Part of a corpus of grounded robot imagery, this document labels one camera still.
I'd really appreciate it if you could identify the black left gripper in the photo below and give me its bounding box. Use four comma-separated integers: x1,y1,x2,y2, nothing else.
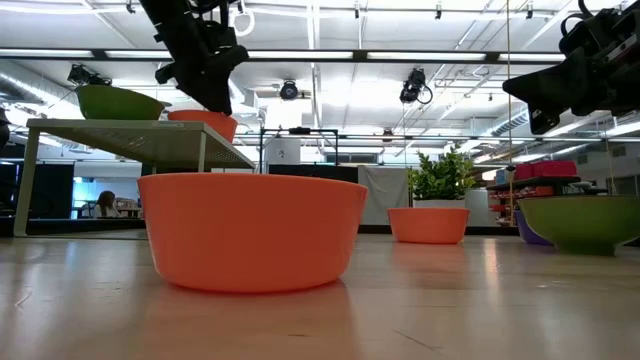
153,29,250,115

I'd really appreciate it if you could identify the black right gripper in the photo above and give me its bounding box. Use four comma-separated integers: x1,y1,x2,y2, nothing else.
502,29,640,135

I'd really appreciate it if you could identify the orange mini bowl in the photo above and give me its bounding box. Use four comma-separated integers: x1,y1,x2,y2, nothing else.
167,109,239,145
386,206,471,246
136,172,370,295

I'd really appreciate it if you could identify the floral mini bowl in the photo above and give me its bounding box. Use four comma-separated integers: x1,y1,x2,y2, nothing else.
517,194,640,257
74,84,167,121

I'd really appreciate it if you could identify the blue mini bowl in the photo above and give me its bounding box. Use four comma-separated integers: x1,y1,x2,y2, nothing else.
513,209,554,247

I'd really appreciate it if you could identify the green perforated metal shelf rack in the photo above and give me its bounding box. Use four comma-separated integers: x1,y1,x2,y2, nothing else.
13,117,256,238

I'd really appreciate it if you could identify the black round ceiling device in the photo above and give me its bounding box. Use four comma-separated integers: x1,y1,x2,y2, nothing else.
278,79,300,101

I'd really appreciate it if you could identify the storage shelf with red bins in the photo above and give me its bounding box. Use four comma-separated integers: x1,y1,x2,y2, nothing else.
485,159,611,226

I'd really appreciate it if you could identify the black ceiling-mounted device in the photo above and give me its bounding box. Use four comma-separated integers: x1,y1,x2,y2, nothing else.
67,63,112,87

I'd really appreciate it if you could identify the black partition panel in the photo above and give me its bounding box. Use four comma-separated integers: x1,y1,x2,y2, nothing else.
267,164,360,184

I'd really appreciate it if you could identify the small potted green plant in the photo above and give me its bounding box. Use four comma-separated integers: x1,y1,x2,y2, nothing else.
407,144,477,210

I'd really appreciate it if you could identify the person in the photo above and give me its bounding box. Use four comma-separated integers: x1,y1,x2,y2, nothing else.
93,189,121,220

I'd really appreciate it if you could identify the white hanging cloth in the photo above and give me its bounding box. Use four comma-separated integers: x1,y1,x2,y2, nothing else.
357,165,412,226

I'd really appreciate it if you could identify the thin hanging rope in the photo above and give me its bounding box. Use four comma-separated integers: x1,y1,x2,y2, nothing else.
504,0,516,226

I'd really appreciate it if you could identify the white hanging ring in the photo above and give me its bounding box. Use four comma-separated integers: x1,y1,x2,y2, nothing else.
229,8,256,38

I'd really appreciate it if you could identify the black ceiling camera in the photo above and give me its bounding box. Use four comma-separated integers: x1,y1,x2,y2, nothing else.
398,68,434,105

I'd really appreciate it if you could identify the black overhead frame bar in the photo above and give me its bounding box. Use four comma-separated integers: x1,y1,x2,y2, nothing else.
0,47,566,63

